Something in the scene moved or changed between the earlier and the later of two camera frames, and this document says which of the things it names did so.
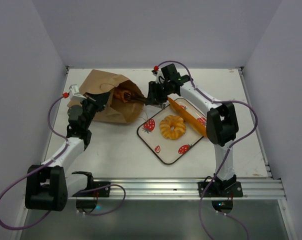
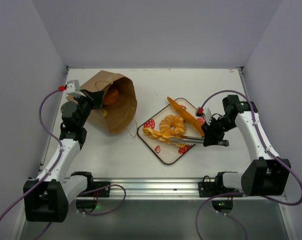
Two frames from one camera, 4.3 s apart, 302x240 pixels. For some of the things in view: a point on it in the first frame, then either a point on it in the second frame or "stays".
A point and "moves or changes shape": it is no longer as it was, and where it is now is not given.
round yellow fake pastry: (172, 127) stays
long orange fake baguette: (193, 121) stays
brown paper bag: (98, 82) moves or changes shape
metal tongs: (134, 96) -> (192, 140)
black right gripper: (153, 93) -> (212, 132)
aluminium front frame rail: (186, 188) stays
